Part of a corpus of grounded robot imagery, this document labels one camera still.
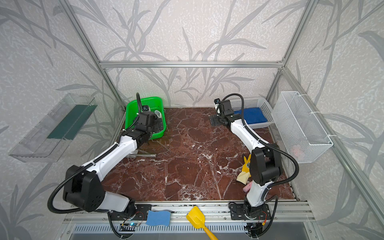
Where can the blue towel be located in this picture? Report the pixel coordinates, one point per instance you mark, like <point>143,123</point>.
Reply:
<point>254,116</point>

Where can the pink item in wire basket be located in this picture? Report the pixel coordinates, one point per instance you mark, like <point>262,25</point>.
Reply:
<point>298,152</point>

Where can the yellow packet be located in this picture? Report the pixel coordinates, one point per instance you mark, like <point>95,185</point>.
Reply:
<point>247,163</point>

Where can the white wire wall basket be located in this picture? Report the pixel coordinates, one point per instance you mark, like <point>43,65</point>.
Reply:
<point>298,124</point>

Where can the white light-blue towel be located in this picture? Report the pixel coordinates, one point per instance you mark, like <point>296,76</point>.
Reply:
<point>158,114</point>

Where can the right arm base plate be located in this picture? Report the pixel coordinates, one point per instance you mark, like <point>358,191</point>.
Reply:
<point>237,211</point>

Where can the clear acrylic wall shelf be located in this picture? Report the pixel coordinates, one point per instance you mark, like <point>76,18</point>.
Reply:
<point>50,138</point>

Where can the small circuit board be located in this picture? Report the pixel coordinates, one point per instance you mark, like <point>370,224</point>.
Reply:
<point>129,227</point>

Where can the silver metal trowel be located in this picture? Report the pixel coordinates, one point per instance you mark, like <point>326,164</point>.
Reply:
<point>139,155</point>

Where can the blue sponge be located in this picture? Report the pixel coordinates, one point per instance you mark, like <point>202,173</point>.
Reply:
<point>158,218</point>

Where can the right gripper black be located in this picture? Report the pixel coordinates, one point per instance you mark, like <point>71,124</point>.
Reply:
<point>216,120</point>

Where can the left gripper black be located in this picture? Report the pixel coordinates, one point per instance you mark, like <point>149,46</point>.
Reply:
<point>154,120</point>

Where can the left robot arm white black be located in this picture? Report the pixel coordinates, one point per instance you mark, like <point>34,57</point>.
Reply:
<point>82,189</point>

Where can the white plastic basket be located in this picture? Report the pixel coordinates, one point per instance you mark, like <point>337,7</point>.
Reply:
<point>262,103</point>

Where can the pale yellow cloth piece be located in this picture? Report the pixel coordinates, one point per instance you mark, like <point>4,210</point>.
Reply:
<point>243,177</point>

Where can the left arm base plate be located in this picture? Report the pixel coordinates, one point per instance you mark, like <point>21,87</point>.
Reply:
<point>141,214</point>

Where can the yellow plastic shovel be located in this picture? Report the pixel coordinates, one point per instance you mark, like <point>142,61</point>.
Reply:
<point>197,219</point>

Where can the green plastic basket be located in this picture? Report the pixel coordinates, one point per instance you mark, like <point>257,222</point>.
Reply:
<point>155,104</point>

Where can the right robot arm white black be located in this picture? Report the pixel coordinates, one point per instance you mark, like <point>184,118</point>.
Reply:
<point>265,165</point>

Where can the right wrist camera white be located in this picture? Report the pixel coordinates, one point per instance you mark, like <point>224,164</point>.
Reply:
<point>218,105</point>

